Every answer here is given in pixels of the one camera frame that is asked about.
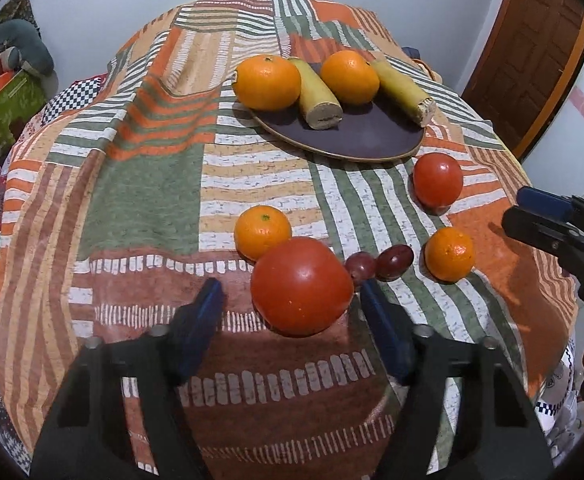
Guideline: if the small tangerine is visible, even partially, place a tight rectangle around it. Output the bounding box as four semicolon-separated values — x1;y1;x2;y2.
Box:
424;226;475;283
233;205;292;261

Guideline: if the banana piece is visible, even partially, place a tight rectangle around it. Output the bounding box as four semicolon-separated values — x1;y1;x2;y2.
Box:
371;60;437;127
289;58;343;130

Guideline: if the large red tomato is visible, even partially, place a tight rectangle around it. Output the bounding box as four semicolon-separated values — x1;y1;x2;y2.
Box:
251;237;355;337

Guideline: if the large orange with sticker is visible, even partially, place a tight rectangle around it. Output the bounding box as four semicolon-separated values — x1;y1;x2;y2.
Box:
232;54;301;112

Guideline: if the white wardrobe sliding door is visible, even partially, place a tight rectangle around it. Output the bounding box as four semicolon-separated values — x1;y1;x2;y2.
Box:
523;65;584;195

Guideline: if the brown wooden door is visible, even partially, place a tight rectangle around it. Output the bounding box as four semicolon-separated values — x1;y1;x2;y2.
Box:
463;0;584;160

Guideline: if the dark red grape right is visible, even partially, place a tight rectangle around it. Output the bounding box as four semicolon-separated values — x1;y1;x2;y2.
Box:
375;244;414;282

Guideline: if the dark red grape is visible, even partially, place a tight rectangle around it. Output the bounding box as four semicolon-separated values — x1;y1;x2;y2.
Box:
345;252;377;287
375;244;414;282

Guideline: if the dark purple round plate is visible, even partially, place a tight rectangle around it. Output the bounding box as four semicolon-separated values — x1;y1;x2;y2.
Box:
253;92;424;164

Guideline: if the dark red grape left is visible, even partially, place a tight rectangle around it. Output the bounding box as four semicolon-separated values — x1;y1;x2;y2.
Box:
345;252;377;287

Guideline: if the orange on plate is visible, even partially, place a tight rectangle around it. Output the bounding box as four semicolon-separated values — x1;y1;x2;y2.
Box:
320;50;380;106

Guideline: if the striped patchwork bedspread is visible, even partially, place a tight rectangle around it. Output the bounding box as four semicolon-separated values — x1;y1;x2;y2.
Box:
0;0;577;479

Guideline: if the green storage box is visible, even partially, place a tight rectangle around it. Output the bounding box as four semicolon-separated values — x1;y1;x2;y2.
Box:
0;70;47;158

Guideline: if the grey plush toy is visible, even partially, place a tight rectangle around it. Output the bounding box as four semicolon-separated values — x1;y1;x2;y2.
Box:
0;18;54;78

